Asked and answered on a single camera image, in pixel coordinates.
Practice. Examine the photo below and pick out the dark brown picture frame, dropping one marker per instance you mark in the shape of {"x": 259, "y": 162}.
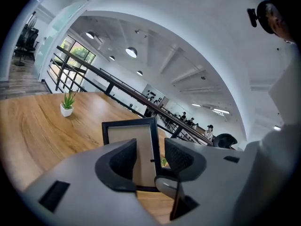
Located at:
{"x": 143, "y": 145}

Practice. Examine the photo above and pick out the small green plant white pot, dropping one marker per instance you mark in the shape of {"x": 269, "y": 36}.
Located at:
{"x": 67, "y": 108}

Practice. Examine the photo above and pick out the black-framed window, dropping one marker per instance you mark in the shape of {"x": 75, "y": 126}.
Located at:
{"x": 77, "y": 53}

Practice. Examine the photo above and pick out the black head-worn camera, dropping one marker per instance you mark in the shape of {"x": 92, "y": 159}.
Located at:
{"x": 252, "y": 18}

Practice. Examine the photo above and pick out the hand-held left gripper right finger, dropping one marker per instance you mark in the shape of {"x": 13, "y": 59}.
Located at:
{"x": 211, "y": 173}

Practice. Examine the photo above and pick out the black dome pendant lamp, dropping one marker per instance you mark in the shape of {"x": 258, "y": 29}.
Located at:
{"x": 89, "y": 34}
{"x": 139, "y": 73}
{"x": 112, "y": 58}
{"x": 131, "y": 52}

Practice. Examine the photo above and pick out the person's head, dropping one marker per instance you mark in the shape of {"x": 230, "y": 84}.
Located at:
{"x": 279, "y": 29}

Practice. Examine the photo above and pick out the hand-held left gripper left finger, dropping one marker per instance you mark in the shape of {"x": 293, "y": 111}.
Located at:
{"x": 89, "y": 180}

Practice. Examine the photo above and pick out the black office chair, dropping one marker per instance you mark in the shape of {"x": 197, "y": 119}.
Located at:
{"x": 27, "y": 46}
{"x": 225, "y": 140}

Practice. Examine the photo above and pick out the white ceiling tube light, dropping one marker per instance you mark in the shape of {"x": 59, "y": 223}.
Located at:
{"x": 221, "y": 110}
{"x": 277, "y": 128}
{"x": 196, "y": 105}

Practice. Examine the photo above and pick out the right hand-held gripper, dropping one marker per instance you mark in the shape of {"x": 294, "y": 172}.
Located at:
{"x": 282, "y": 173}

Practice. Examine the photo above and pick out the white wall board black items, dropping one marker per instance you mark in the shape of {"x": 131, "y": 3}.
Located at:
{"x": 152, "y": 94}

